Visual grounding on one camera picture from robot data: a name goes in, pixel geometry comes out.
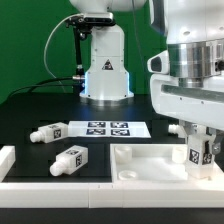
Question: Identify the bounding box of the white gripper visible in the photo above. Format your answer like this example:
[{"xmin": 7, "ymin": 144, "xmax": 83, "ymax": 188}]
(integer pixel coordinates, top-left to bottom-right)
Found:
[{"xmin": 147, "ymin": 50, "xmax": 224, "ymax": 155}]

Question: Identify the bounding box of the white square tabletop tray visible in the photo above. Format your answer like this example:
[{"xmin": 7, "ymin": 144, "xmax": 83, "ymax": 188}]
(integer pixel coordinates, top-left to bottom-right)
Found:
[{"xmin": 109, "ymin": 143, "xmax": 224, "ymax": 184}]

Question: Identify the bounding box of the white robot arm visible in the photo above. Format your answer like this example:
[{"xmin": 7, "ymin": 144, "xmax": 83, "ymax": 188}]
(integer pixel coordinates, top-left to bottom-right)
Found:
[{"xmin": 137, "ymin": 0, "xmax": 224, "ymax": 138}]

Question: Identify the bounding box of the white U-shaped obstacle fence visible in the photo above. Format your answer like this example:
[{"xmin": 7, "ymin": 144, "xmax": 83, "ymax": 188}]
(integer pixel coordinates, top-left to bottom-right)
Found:
[{"xmin": 0, "ymin": 146, "xmax": 224, "ymax": 208}]

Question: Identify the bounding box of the white fiducial marker sheet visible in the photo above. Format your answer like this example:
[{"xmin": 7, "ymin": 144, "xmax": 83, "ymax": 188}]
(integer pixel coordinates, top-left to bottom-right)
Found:
[{"xmin": 68, "ymin": 121, "xmax": 151, "ymax": 138}]

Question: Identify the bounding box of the black camera on stand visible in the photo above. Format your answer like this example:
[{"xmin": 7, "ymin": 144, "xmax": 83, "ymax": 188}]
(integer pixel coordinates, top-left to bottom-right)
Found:
[{"xmin": 65, "ymin": 12, "xmax": 116, "ymax": 80}]

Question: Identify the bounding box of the black cable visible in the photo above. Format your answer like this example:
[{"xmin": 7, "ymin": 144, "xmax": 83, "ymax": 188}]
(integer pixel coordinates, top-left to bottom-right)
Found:
[{"xmin": 8, "ymin": 14, "xmax": 84, "ymax": 99}]

